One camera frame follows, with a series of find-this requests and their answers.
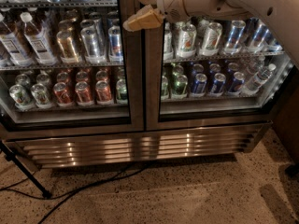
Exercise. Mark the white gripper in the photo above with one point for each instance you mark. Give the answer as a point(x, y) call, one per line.
point(170, 2)

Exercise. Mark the glass fridge door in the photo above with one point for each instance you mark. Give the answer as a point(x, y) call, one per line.
point(258, 48)
point(75, 120)

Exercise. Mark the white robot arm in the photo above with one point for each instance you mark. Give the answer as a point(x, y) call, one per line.
point(280, 16)

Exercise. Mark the stainless fridge bottom grille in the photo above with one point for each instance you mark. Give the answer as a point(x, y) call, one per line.
point(51, 153)

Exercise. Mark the white orange tall can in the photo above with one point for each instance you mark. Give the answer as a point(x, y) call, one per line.
point(185, 39)

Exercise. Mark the green soda can right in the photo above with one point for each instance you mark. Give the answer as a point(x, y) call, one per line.
point(179, 88)

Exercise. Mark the gold tall can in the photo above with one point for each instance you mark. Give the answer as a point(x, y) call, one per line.
point(70, 51)

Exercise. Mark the green soda can left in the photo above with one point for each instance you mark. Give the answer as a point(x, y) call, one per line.
point(121, 92)

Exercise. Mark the blue soda can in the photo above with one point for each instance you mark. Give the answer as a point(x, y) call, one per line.
point(217, 85)
point(198, 86)
point(236, 84)

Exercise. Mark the red soda can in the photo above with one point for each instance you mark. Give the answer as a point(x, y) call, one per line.
point(63, 94)
point(103, 93)
point(84, 94)

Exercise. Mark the tea bottle white label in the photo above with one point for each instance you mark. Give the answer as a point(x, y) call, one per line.
point(37, 37)

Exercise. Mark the clear water bottle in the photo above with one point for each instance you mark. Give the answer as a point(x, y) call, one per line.
point(259, 79)

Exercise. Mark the green white soda can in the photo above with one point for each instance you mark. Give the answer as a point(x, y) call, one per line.
point(22, 98)

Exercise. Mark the dark wooden cabinet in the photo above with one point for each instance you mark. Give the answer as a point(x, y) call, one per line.
point(286, 124)

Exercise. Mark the black tripod leg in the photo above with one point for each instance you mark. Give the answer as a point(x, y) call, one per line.
point(10, 156)

